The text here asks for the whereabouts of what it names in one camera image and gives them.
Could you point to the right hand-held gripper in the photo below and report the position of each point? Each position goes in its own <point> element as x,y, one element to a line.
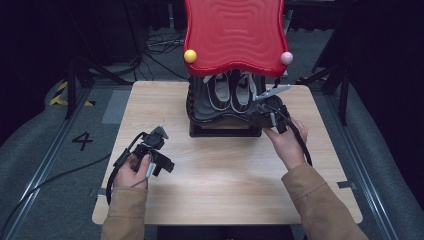
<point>266,115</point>

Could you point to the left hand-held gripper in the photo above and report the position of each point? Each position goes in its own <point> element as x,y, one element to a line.
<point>153,143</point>

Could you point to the black canvas sneaker white laces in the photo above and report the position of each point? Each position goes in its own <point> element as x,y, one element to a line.
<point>243,95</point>
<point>219,93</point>

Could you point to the red and grey shoe rack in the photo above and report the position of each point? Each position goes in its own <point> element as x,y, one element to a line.
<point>235,33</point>

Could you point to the person's right hand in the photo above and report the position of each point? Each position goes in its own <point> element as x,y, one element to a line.
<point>290,146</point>

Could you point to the person's left hand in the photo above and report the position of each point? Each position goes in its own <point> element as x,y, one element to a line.
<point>128,176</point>

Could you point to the grey tape strip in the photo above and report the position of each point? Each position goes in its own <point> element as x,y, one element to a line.
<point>98,192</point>
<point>346,184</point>

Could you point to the black metal stand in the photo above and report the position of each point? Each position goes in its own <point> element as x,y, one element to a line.
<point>70,86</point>
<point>343,90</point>

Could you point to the yellow and black floor tape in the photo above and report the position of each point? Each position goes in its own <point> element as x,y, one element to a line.
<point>60,96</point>

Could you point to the metal floor rail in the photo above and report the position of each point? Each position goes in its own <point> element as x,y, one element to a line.
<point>363,173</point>
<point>43,166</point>

